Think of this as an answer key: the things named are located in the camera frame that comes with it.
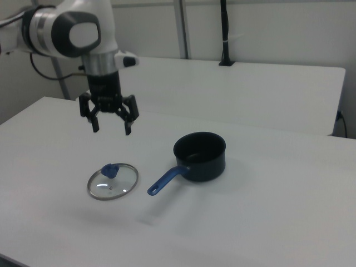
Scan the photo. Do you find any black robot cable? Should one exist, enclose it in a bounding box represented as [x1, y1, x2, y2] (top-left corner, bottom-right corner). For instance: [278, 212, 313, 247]
[29, 52, 87, 82]

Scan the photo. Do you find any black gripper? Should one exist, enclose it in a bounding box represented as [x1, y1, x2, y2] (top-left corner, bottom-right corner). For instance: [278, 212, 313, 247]
[78, 70, 140, 136]

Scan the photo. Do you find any glass lid with blue knob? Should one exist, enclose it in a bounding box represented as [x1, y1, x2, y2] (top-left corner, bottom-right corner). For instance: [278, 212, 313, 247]
[87, 162, 139, 201]

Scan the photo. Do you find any dark saucepan with blue handle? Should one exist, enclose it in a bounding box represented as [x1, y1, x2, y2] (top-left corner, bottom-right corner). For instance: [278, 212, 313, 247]
[147, 131, 226, 197]

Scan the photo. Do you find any grey metal partition post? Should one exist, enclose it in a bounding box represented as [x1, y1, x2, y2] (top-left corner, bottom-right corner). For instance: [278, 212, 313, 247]
[173, 0, 193, 60]
[52, 57, 71, 100]

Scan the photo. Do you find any black camera pole with white tie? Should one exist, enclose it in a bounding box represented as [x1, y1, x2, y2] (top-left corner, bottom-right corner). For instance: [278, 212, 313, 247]
[218, 0, 236, 67]

